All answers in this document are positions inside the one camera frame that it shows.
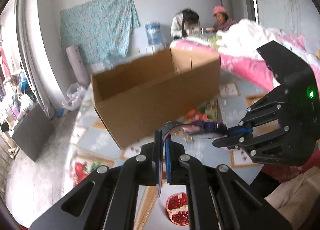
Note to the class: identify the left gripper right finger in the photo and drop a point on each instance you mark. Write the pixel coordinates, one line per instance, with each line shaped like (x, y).
(180, 167)

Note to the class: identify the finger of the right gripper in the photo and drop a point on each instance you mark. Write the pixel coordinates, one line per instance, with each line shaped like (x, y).
(238, 131)
(232, 142)

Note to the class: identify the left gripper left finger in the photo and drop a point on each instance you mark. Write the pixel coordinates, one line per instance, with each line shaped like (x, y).
(144, 169)

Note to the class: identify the purple smart watch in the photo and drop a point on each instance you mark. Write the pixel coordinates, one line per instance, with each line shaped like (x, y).
(210, 178)

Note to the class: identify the brown cardboard box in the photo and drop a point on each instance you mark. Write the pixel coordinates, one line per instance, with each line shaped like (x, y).
(137, 98)

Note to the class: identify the pink white quilt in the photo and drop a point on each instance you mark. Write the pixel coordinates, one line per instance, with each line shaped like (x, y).
(238, 50)

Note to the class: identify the white plastic bag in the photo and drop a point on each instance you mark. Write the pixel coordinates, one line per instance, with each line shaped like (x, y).
(75, 95)

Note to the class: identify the person in pink hat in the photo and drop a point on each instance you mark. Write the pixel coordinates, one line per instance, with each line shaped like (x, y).
(223, 21)

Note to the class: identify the dark grey cabinet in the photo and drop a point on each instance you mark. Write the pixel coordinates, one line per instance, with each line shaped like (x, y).
(32, 132)

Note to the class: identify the pink rolled mat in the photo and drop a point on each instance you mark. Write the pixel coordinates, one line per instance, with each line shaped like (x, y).
(77, 65)

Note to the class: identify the person in white jacket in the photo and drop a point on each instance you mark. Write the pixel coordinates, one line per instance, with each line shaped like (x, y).
(185, 23)

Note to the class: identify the blue water bottle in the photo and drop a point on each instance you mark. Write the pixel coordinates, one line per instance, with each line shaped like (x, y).
(153, 33)

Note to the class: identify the teal floral wall cloth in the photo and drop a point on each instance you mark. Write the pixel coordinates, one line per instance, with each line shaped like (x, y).
(102, 29)

